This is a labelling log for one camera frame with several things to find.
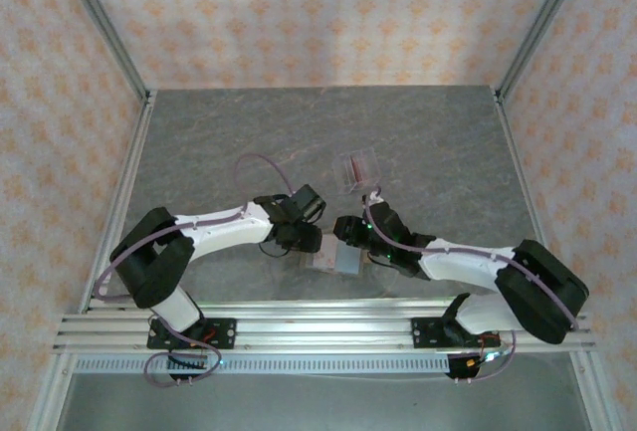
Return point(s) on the clear plastic box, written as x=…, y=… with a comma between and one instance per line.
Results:
x=347, y=261

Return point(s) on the clear acrylic card box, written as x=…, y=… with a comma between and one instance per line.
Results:
x=363, y=186

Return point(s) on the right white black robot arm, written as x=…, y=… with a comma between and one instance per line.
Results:
x=463, y=267

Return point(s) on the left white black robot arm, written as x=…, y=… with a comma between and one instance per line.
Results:
x=229, y=232

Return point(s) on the red credit card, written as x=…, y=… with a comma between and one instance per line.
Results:
x=356, y=167
x=328, y=257

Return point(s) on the aluminium mounting beam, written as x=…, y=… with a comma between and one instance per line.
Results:
x=323, y=326

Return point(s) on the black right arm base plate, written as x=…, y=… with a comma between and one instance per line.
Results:
x=423, y=334

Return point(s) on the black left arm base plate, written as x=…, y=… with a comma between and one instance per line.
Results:
x=226, y=334

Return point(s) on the aluminium table side rail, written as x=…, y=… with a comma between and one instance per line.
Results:
x=528, y=197
x=124, y=192

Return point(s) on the aluminium frame leg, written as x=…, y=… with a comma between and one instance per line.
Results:
x=592, y=391
x=52, y=391

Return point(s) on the aluminium frame post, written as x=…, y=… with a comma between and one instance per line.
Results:
x=106, y=28
x=540, y=28

